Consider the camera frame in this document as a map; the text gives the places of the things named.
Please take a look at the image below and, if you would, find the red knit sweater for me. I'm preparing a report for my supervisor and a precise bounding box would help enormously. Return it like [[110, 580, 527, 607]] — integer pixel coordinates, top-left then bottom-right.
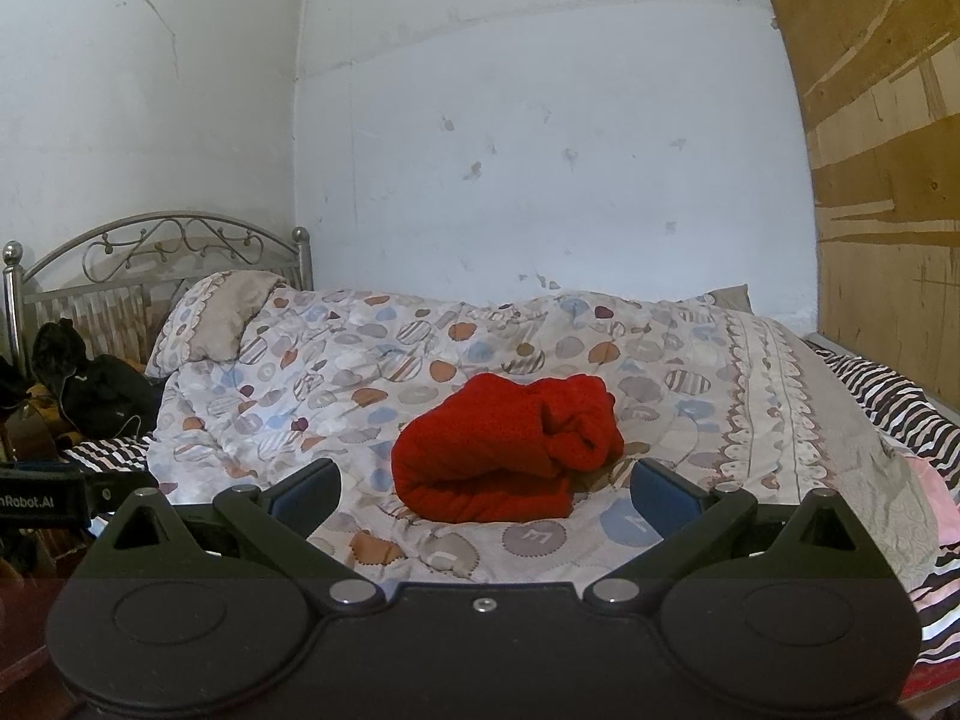
[[391, 373, 626, 523]]

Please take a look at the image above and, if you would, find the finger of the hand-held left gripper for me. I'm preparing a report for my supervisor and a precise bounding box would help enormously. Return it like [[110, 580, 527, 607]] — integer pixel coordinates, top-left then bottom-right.
[[81, 468, 155, 520]]

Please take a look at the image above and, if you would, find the black white striped bed sheet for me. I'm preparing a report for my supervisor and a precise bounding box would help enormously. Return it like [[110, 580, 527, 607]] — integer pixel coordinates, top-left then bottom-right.
[[60, 349, 960, 665]]

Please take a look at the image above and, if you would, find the yellow cloth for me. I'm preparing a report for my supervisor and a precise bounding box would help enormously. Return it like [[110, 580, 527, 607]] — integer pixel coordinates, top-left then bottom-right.
[[26, 382, 85, 448]]

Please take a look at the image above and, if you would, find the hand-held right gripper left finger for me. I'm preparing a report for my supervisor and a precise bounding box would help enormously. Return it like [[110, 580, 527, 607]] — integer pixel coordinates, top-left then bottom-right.
[[96, 457, 387, 608]]

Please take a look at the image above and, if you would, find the plywood board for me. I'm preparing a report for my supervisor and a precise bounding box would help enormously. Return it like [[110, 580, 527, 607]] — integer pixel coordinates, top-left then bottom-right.
[[754, 0, 960, 407]]

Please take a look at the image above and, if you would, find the white cable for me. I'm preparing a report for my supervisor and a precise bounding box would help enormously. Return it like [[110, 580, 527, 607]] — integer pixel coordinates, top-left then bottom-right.
[[64, 371, 145, 437]]

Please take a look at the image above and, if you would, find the metal bed headboard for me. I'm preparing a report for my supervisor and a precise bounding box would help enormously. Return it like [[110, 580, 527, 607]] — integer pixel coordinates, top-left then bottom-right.
[[0, 211, 314, 391]]

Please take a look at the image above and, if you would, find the patterned duvet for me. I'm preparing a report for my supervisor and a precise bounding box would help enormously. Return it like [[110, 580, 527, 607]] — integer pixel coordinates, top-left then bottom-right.
[[146, 286, 940, 593]]

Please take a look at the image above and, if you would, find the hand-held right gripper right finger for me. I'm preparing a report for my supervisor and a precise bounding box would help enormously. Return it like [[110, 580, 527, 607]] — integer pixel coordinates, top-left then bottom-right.
[[585, 457, 875, 606]]

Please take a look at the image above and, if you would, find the black bag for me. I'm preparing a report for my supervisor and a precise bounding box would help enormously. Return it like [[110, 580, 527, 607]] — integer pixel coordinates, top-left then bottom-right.
[[30, 319, 167, 445]]

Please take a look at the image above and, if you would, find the beige patterned pillow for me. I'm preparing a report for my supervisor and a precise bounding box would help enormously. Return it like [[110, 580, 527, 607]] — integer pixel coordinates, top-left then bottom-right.
[[145, 270, 290, 380]]

